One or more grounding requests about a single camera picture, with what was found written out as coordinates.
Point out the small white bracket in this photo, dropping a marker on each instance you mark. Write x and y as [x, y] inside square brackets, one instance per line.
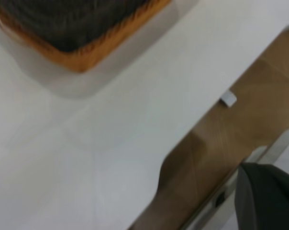
[228, 98]

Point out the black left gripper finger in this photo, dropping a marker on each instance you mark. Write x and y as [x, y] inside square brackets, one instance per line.
[266, 198]

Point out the light brown wicker basket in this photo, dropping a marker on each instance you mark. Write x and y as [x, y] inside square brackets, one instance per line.
[87, 60]

